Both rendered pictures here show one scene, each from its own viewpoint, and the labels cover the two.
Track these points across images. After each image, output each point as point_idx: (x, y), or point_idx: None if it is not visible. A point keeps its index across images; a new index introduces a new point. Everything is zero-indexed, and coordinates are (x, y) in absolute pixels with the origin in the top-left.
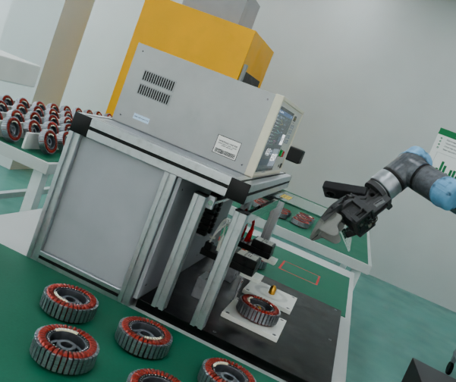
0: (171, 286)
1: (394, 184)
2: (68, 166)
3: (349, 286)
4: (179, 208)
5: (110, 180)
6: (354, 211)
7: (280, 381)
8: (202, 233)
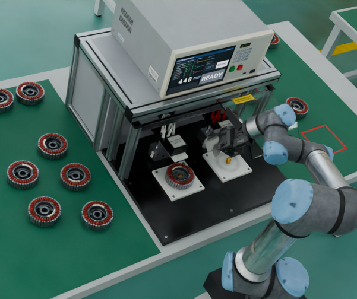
0: (111, 150)
1: (254, 130)
2: (74, 64)
3: None
4: None
5: (89, 79)
6: (225, 140)
7: (145, 225)
8: (159, 116)
